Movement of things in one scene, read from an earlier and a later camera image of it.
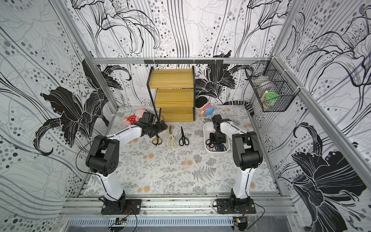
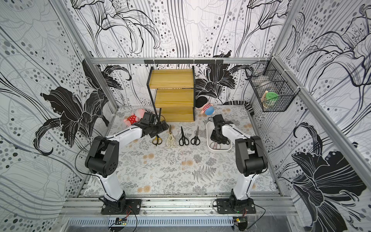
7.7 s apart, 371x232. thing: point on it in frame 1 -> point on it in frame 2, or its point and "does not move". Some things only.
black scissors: [219, 147] -> [195, 140]
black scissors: [183, 140] does not move
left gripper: [159, 128] does not move
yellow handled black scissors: [157, 140] does not move
